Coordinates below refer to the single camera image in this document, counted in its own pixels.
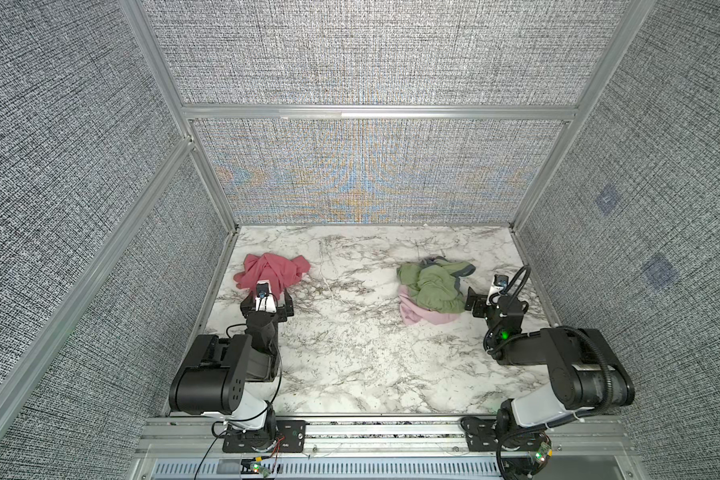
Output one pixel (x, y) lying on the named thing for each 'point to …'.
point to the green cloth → (432, 284)
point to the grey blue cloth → (458, 274)
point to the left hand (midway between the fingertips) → (268, 291)
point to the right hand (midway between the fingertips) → (487, 288)
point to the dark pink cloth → (281, 273)
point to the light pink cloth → (412, 312)
